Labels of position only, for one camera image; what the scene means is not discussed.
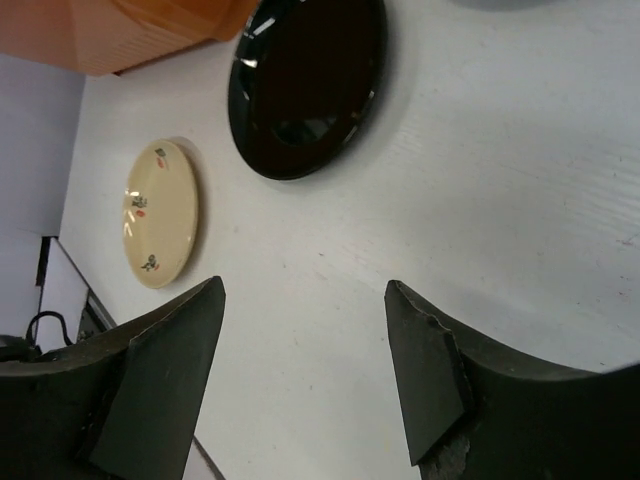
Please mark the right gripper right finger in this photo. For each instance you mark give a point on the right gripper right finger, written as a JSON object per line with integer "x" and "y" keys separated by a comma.
{"x": 475, "y": 408}

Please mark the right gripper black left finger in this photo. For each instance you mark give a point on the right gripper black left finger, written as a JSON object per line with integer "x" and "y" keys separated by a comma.
{"x": 122, "y": 404}

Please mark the orange plastic bin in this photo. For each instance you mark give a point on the orange plastic bin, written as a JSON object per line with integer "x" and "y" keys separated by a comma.
{"x": 98, "y": 37}

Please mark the small yellow floral plate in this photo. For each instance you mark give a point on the small yellow floral plate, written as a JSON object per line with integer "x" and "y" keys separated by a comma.
{"x": 160, "y": 213}

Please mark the black plate front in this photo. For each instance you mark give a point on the black plate front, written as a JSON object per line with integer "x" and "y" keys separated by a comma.
{"x": 302, "y": 82}

